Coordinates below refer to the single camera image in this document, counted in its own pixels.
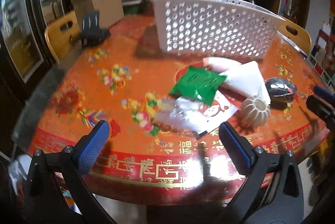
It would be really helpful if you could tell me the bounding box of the white ribbed round sponge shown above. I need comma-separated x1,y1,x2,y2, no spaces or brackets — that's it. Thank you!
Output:
240,96,270,129

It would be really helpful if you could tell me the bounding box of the wooden chair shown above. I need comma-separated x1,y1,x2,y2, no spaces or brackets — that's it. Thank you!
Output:
278,17,312,55
45,11,80,63

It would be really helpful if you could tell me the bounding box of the white red printed packet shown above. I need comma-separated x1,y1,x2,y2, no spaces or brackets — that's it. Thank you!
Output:
154,91,238,139

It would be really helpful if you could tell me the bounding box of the black phone stand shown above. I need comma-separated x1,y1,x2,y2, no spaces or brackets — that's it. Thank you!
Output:
80,11,111,49

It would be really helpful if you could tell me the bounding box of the green foil packet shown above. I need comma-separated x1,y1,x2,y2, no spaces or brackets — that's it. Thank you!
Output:
169,66,227,105

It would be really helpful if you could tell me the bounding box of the white pink cloth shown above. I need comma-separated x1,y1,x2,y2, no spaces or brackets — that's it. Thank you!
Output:
203,57,241,73

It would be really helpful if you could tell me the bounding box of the brown cardboard box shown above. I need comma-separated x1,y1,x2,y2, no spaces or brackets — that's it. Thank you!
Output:
70,0,124,28

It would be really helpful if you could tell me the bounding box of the low shelf with boxes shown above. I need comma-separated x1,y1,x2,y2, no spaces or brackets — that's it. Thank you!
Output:
308,22,334,93

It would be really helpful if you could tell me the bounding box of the left wooden chair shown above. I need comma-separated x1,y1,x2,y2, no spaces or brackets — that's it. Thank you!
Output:
45,11,80,63

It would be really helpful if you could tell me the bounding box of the red floral tablecloth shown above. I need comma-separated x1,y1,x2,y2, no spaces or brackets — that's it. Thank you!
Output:
27,14,331,206

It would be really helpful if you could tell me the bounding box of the white tissue napkin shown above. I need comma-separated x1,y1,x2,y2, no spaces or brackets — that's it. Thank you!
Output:
219,61,271,105

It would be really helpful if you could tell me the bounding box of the white perforated plastic basket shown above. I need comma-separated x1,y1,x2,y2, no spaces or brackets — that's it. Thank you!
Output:
147,0,285,60

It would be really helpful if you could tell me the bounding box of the black shiny packet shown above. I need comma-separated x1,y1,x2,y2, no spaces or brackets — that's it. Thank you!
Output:
265,77,297,103

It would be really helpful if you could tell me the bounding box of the right wooden chair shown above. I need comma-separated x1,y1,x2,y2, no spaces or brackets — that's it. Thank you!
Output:
278,17,312,55

